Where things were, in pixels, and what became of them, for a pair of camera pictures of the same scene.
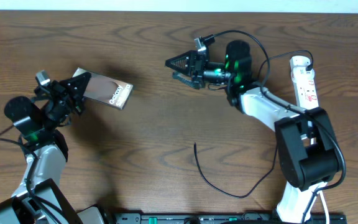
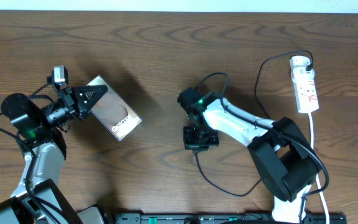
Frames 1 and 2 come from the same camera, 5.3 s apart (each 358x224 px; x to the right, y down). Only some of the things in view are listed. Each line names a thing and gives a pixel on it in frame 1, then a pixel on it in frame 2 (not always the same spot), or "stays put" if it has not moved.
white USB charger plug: [298, 64] stays put
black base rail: [224, 218] stays put
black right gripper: [195, 59] -> [189, 144]
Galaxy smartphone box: [106, 90] -> [117, 116]
